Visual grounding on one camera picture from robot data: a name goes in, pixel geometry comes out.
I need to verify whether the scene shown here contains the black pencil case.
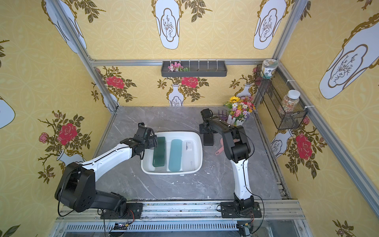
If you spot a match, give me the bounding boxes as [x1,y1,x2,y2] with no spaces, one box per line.
[203,133,214,146]

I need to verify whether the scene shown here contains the dark green pencil case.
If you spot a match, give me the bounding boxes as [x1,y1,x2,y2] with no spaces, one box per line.
[153,137,166,167]

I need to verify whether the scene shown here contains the clear rounded pencil case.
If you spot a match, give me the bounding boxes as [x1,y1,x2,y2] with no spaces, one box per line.
[182,140,195,172]

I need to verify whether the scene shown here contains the teal translucent pencil case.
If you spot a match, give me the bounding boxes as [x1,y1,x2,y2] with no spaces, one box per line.
[168,139,183,172]

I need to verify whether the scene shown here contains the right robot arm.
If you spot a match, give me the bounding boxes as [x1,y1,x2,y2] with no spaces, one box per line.
[199,109,255,216]

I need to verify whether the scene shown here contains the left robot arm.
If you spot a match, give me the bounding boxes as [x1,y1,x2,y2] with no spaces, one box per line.
[54,123,158,217]

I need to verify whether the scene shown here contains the white storage box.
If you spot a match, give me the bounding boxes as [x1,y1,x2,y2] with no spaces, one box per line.
[141,131,203,175]

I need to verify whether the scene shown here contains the pink hand broom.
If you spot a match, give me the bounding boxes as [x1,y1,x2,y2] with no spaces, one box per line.
[215,138,224,156]

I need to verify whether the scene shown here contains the white fence flower planter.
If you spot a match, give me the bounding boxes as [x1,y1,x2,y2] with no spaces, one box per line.
[224,96,256,126]

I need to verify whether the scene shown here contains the small pink shelf flowers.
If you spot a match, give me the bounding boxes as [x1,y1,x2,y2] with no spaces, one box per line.
[167,62,189,72]

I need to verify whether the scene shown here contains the clear jar white lid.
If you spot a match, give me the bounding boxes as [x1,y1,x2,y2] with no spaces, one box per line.
[279,89,301,115]

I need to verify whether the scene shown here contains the white lidded patterned jar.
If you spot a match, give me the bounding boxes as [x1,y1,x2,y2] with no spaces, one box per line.
[261,59,279,79]

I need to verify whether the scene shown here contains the small circuit board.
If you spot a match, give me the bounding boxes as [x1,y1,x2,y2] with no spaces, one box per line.
[113,222,129,231]

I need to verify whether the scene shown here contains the grey wall shelf tray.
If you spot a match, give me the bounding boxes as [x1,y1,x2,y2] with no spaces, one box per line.
[161,60,228,78]

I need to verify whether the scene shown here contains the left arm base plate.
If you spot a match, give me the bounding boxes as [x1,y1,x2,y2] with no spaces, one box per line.
[100,202,143,220]

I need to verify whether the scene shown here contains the black wire basket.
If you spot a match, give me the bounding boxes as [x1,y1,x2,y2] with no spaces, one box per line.
[258,68,308,130]

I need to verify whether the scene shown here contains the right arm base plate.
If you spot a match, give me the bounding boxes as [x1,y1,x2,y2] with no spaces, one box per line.
[219,202,263,219]

